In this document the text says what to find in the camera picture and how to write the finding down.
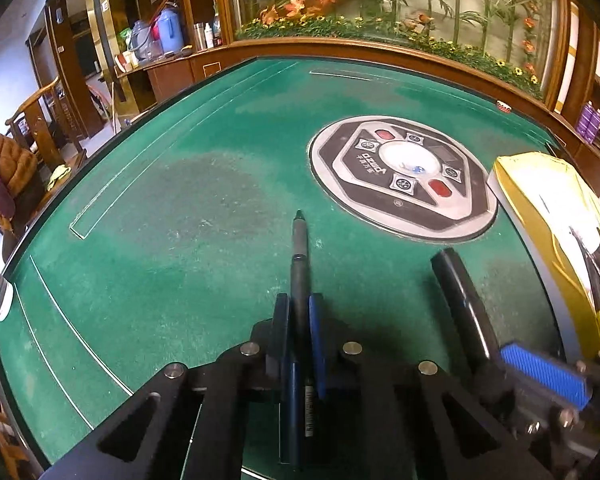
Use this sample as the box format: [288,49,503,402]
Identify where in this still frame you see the purple bottles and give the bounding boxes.
[577,101,600,141]

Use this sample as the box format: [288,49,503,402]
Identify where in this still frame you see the table centre control panel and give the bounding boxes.
[307,116,499,245]

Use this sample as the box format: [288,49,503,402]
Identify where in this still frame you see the wooden armchair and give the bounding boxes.
[5,77,88,171]

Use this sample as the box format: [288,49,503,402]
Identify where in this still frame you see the brown jacket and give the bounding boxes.
[0,132,46,233]

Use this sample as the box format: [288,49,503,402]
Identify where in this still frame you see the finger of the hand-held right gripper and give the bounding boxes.
[472,355,518,421]
[497,341,596,411]

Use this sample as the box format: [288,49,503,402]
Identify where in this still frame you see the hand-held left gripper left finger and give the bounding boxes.
[39,292,293,480]

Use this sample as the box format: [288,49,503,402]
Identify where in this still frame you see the dark grey capped pen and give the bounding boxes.
[280,209,317,468]

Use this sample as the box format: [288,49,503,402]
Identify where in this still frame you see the thick black marker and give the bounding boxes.
[430,247,506,376]

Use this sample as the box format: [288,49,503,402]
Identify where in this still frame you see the yellow box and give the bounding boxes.
[487,151,600,361]

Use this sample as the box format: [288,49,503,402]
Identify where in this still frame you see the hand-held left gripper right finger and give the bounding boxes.
[307,292,556,480]

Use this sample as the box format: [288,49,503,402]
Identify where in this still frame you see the blue thermos jug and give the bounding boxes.
[157,7,185,53]

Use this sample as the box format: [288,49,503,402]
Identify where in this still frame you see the clear water jug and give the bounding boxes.
[130,20,156,61]

